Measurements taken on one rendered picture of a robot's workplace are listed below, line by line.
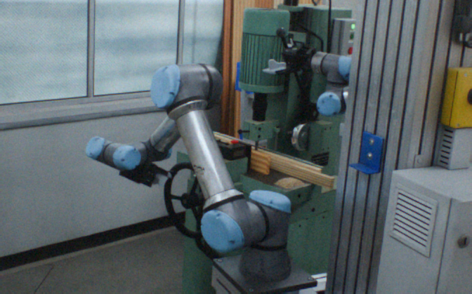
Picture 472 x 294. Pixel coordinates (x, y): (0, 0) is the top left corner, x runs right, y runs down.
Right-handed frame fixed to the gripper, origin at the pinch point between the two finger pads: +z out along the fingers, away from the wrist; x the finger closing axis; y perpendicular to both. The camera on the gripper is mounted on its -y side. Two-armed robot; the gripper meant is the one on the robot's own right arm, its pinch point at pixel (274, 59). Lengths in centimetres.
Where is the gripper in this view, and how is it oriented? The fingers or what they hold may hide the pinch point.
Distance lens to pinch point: 238.3
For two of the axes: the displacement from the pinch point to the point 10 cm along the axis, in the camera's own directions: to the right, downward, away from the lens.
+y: -3.6, -7.1, -6.1
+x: -6.2, 6.7, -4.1
